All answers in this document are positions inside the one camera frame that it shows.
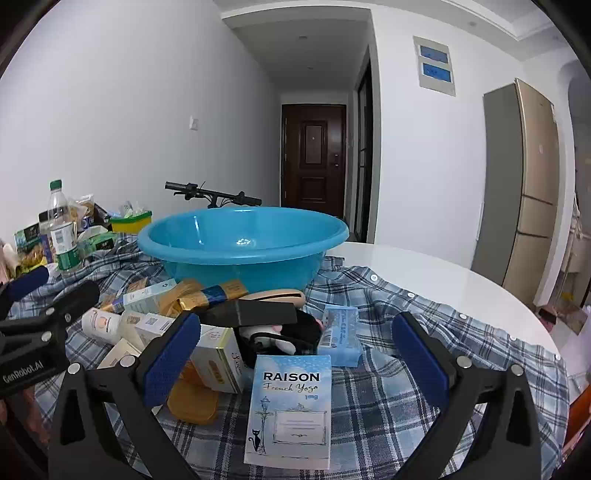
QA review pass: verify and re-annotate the pink plastic bag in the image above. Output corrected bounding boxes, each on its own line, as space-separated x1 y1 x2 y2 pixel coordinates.
0 237 21 282

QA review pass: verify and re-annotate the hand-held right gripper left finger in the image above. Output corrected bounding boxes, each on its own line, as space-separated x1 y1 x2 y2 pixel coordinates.
48 311 204 480

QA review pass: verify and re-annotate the bicycle handlebar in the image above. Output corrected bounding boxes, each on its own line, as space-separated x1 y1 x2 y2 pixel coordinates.
165 181 263 209

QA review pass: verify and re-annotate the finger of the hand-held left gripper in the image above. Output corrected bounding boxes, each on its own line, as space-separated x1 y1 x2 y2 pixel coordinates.
0 265 50 319
0 279 100 344

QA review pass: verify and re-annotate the green tissue pack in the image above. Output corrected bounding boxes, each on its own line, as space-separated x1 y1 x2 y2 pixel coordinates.
78 230 120 254

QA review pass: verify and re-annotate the dark green box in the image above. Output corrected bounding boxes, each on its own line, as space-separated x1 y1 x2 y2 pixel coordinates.
14 224 51 268

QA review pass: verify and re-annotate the clear bottle with green cap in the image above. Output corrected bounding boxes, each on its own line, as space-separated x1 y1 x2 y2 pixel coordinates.
46 179 83 277

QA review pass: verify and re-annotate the dark brown door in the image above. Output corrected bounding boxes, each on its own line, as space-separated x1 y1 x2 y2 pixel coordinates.
281 104 347 220

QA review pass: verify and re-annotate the pale green box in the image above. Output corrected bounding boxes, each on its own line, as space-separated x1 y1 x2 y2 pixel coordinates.
122 279 178 315

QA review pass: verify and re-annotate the white lotion bottle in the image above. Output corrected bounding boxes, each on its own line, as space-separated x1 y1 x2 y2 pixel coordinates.
82 308 124 346

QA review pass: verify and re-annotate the orange soap bar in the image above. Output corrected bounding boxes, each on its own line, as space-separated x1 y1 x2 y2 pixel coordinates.
167 364 221 425

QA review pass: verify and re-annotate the yellow and green container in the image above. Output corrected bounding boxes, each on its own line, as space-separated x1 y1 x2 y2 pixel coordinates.
110 209 153 234

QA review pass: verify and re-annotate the light blue tissue pack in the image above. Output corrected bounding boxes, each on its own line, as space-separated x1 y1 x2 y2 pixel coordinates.
318 304 365 367

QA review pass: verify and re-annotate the blue plastic basin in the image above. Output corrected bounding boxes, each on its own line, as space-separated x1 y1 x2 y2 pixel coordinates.
137 206 350 294

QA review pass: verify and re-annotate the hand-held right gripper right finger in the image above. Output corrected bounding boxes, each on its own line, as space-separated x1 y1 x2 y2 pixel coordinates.
390 311 541 480

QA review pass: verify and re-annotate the light blue printed box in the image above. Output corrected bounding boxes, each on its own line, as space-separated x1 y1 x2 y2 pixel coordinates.
243 354 333 472

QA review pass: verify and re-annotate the gold foil packet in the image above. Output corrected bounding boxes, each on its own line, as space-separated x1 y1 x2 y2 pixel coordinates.
99 277 148 315

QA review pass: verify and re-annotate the blue plaid shirt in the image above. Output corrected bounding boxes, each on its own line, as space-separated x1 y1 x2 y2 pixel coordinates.
9 231 571 480

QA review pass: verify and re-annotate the gold and grey refrigerator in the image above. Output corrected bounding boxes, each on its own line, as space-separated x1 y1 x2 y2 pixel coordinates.
471 78 561 305

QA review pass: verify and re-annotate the black framed glass door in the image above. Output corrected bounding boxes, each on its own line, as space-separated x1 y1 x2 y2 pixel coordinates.
353 46 376 244

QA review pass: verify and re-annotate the gold and blue foil pack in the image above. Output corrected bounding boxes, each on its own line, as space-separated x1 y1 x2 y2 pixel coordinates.
178 278 250 319

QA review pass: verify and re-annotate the black box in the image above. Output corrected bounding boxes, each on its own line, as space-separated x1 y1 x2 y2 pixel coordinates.
203 300 298 329

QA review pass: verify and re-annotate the white box with red print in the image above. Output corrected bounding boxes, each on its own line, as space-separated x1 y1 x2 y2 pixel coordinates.
188 324 246 394

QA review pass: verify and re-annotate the grey wall panel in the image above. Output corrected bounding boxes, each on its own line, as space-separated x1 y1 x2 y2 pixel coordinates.
412 35 458 97

